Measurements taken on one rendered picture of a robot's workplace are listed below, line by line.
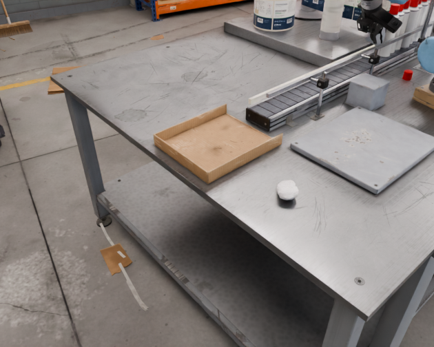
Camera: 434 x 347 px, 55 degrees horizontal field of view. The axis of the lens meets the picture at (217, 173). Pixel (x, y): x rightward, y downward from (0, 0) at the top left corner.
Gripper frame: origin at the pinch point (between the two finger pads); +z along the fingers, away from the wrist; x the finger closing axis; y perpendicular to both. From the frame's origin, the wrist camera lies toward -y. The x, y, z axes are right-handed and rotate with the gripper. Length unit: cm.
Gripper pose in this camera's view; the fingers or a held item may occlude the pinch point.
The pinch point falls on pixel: (380, 45)
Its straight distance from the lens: 187.3
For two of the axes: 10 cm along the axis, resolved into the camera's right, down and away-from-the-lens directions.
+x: -6.5, 7.4, -1.5
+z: 3.8, 4.9, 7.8
